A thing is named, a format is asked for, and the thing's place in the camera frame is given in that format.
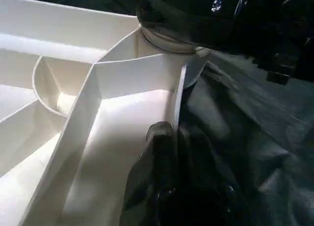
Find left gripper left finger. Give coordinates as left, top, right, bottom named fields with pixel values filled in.
left=119, top=121, right=180, bottom=226

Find black work mat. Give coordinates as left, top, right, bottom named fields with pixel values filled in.
left=0, top=0, right=314, bottom=226

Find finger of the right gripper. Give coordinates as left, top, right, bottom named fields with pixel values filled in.
left=135, top=0, right=246, bottom=51

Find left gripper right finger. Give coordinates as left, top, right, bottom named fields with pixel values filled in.
left=178, top=125, right=248, bottom=226

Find white plastic table top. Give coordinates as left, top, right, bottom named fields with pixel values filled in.
left=0, top=0, right=212, bottom=226

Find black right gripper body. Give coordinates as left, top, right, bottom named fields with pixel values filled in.
left=235, top=0, right=314, bottom=85

